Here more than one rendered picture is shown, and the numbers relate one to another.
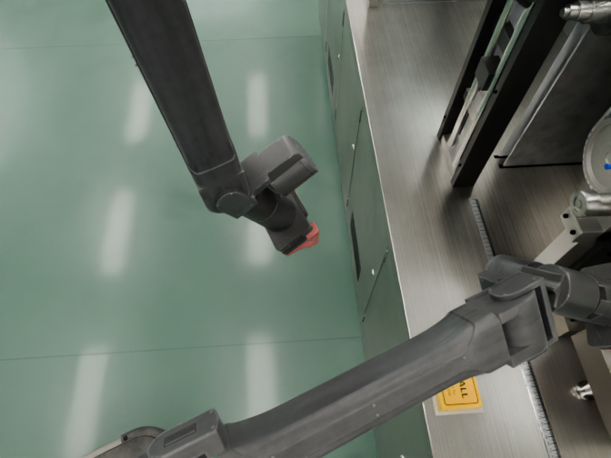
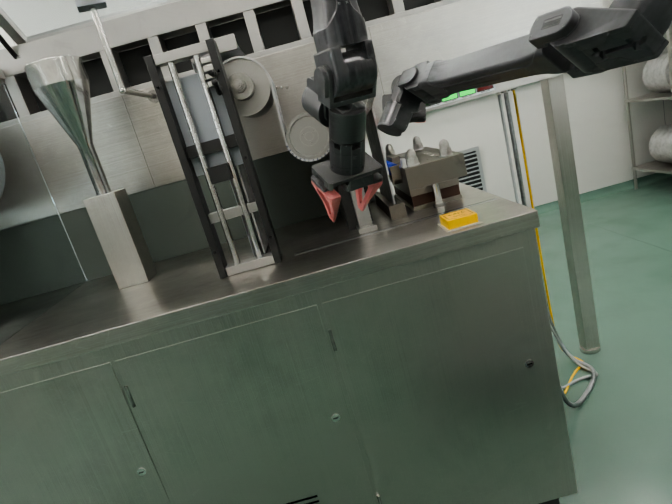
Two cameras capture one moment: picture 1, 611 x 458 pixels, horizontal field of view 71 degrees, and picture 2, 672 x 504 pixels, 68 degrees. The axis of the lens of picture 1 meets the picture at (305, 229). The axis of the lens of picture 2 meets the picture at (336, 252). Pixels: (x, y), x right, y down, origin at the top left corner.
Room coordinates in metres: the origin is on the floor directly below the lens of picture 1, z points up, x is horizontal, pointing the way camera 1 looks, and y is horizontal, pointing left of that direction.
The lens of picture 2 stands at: (0.37, 0.86, 1.21)
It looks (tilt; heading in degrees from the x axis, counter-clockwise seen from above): 15 degrees down; 274
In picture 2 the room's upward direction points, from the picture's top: 15 degrees counter-clockwise
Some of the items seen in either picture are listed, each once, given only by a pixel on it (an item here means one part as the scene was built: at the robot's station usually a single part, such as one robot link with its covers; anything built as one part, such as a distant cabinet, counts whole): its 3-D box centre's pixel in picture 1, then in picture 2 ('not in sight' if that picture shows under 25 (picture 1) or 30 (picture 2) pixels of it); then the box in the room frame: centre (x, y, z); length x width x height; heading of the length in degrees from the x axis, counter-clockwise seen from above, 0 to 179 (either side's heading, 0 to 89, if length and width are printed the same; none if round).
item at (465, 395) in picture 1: (455, 387); (458, 219); (0.14, -0.26, 0.91); 0.07 x 0.07 x 0.02; 4
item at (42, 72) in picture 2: not in sight; (57, 74); (1.04, -0.54, 1.50); 0.14 x 0.14 x 0.06
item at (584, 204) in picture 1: (585, 204); not in sight; (0.35, -0.40, 1.18); 0.04 x 0.02 x 0.04; 4
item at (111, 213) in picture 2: not in sight; (102, 188); (1.04, -0.54, 1.18); 0.14 x 0.14 x 0.57
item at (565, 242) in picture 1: (565, 243); (353, 174); (0.35, -0.44, 1.05); 0.06 x 0.05 x 0.31; 94
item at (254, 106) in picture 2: not in sight; (247, 91); (0.57, -0.60, 1.33); 0.25 x 0.14 x 0.14; 94
